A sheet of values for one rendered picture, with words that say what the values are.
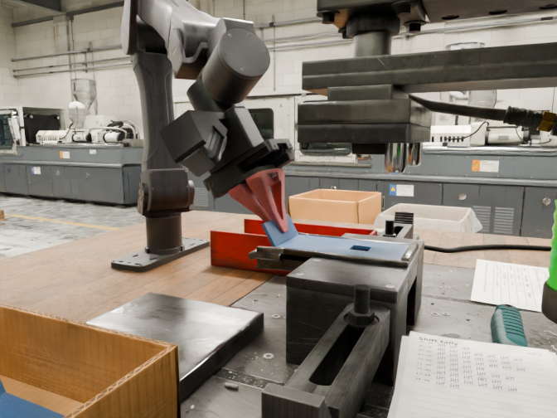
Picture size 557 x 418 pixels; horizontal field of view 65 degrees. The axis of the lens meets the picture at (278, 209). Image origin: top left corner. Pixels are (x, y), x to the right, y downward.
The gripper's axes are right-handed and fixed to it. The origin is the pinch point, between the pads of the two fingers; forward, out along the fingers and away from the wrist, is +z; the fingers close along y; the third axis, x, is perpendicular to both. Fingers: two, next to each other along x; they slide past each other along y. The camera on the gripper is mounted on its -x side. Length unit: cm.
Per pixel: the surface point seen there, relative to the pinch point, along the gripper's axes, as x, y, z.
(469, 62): -5.5, 25.5, -4.7
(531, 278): 26.2, 20.5, 23.9
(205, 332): -13.0, -6.1, 6.0
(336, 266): -6.9, 7.0, 6.1
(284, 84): 662, -201, -226
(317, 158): 452, -141, -60
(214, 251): 12.3, -19.2, -1.7
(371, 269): -6.3, 9.8, 7.7
